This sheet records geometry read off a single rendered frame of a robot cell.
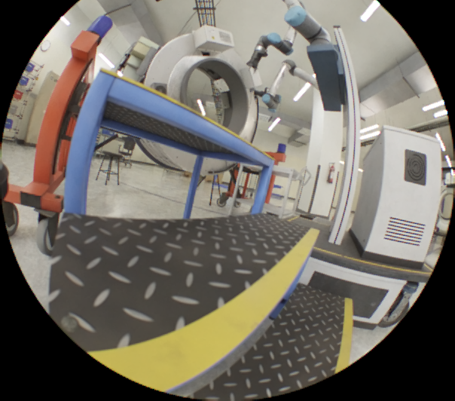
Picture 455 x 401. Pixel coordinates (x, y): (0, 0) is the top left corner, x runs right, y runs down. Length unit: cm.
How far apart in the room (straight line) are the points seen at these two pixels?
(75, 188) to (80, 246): 9
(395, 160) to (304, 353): 66
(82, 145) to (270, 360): 45
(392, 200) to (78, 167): 82
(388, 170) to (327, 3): 365
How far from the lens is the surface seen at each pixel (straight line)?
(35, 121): 500
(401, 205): 70
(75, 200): 25
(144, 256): 17
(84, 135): 23
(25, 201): 79
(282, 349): 38
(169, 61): 126
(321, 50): 94
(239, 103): 179
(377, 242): 68
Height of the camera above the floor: 50
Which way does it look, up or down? 1 degrees up
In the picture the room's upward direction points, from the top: 14 degrees clockwise
